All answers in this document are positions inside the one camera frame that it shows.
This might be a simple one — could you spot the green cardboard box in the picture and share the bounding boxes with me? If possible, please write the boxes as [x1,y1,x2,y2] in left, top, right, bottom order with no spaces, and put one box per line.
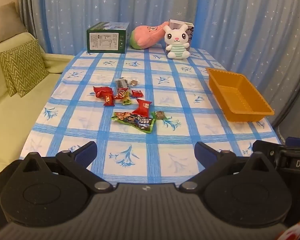
[86,22,130,54]

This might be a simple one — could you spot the blue checked tablecloth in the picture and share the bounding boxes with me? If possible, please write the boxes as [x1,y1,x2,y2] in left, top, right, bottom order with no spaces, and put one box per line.
[19,47,282,183]

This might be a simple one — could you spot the pink plush toy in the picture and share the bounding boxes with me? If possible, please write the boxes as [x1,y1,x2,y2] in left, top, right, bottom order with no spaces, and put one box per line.
[129,22,170,50]

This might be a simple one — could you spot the red yellow snack packet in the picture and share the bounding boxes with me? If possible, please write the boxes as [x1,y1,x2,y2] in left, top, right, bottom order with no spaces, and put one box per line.
[114,87,129,101]

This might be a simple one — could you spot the white rabbit plush toy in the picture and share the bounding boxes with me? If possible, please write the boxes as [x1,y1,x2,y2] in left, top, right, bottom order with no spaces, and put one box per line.
[164,25,191,59]

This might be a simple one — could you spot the grey box behind bunny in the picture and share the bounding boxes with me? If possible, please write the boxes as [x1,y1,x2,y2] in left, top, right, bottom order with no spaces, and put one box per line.
[169,19,195,48]

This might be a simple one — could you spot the light green sofa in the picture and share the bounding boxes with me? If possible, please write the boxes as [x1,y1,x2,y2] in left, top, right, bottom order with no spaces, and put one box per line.
[0,2,76,233]

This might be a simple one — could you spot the large red snack packet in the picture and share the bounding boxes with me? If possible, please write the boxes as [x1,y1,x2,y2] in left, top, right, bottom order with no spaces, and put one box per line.
[93,86,113,99]

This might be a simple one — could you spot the red pillow snack packet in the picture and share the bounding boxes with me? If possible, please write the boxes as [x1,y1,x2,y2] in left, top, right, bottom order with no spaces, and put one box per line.
[132,98,153,117]

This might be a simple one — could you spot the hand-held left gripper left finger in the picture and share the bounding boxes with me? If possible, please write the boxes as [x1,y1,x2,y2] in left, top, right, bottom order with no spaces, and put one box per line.
[21,141,113,195]

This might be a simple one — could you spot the red white clothing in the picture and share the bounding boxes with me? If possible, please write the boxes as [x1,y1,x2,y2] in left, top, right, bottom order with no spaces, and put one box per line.
[281,220,300,240]

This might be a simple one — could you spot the green zigzag cushion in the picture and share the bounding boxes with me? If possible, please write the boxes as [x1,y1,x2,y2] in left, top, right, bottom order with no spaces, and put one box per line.
[5,76,18,97]
[0,40,50,98]

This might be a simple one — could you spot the beige satin cushion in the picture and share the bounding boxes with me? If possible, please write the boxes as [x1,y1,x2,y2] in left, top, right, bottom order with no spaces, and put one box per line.
[0,2,28,48]

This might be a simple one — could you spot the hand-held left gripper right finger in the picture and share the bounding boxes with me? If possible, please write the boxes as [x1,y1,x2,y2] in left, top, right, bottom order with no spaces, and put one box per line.
[179,142,277,194]

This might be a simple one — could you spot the brown candy green wrapper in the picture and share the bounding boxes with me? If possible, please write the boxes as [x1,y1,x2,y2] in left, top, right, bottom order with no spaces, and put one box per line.
[152,110,172,120]

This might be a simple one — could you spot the orange plastic tray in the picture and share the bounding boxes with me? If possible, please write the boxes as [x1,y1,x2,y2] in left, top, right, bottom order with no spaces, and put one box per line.
[205,67,275,122]

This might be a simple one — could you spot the blue star curtain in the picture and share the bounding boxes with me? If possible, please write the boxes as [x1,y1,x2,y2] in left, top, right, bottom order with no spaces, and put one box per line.
[17,0,300,140]

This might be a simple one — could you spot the long green snack packet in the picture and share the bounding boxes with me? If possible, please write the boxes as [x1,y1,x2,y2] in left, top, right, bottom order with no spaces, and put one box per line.
[111,111,157,133]

